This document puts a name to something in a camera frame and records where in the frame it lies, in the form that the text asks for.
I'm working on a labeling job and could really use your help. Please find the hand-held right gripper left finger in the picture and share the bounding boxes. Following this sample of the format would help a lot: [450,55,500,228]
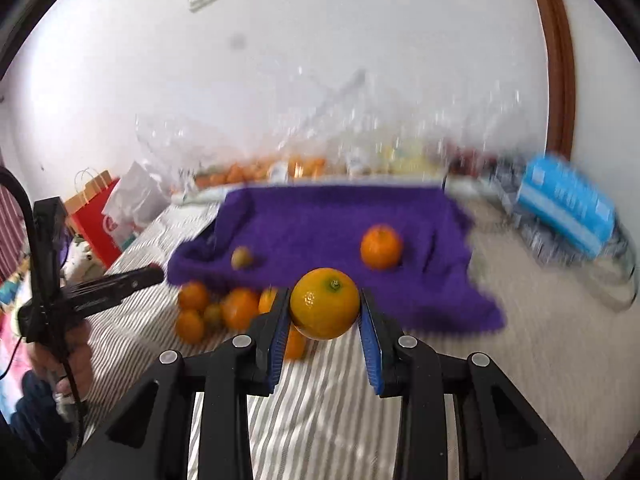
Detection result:
[57,287,293,480]

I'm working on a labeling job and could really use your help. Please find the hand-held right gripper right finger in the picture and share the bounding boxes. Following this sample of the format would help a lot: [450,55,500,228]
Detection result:
[360,289,586,480]

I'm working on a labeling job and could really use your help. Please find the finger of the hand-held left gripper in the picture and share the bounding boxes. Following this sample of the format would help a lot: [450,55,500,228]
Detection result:
[106,264,166,298]

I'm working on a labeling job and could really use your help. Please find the person's left forearm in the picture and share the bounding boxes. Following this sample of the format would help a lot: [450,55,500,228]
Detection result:
[0,375,86,480]

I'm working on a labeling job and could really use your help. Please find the heap of yellow fruits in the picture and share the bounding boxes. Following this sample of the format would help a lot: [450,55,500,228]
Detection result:
[375,135,441,176]

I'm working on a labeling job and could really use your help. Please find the person's left hand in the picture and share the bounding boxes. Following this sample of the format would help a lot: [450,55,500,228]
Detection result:
[27,320,96,413]

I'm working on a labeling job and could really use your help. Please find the white plush toy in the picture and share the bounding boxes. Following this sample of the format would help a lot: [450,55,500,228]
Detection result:
[62,237,108,281]

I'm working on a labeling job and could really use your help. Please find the red striped curtain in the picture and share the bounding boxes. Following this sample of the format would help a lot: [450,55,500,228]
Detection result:
[0,195,31,281]

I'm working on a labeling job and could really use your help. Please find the colourful printed cloth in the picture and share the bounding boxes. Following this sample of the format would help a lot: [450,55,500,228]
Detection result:
[0,260,38,396]

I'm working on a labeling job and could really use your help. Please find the red paper bag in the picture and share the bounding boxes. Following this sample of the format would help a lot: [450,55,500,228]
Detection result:
[64,169,126,270]

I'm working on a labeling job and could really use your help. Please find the white plastic bag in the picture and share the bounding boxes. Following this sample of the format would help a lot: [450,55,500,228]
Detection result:
[102,160,173,251]

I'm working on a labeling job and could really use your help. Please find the purple towel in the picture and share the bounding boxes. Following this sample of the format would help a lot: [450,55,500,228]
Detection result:
[166,184,506,335]

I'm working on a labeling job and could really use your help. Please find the heap of small oranges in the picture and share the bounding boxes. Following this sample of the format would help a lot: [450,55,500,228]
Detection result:
[195,156,328,186]

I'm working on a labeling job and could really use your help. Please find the grey patterned cloth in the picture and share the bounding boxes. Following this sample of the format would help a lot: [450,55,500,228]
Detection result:
[477,157,631,266]

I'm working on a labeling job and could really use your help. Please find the large clear plastic bag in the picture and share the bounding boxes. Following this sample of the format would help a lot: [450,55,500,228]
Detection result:
[370,80,546,176]

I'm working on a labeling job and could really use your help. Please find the blue packet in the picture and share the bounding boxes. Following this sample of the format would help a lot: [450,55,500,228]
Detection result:
[515,154,617,260]

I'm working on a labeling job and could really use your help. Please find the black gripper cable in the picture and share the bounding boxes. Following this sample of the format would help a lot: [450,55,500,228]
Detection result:
[0,166,87,461]

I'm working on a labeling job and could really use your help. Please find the brown wooden door frame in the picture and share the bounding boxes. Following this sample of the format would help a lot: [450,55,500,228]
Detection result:
[522,0,576,158]

